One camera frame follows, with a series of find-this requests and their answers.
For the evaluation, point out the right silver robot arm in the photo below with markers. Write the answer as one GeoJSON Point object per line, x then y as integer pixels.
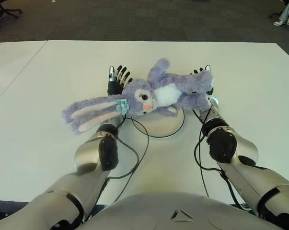
{"type": "Point", "coordinates": [230, 143]}

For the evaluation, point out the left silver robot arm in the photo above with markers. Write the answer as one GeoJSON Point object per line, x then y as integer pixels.
{"type": "Point", "coordinates": [86, 163]}

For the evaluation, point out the white plate black rim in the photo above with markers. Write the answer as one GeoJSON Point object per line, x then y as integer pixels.
{"type": "Point", "coordinates": [163, 124]}

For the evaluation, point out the person in light trousers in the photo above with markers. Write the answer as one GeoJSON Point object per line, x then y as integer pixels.
{"type": "Point", "coordinates": [285, 13]}

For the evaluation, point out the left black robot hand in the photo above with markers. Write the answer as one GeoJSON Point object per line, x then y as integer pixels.
{"type": "Point", "coordinates": [114, 86]}

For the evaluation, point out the black office chair base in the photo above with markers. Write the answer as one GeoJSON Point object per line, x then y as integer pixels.
{"type": "Point", "coordinates": [10, 10]}

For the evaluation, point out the silver robot torso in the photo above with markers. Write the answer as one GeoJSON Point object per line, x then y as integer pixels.
{"type": "Point", "coordinates": [177, 213]}

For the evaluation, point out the purple plush rabbit doll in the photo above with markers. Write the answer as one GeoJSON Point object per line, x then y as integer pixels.
{"type": "Point", "coordinates": [144, 95]}

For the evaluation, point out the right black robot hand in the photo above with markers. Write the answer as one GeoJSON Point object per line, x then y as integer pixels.
{"type": "Point", "coordinates": [207, 69]}

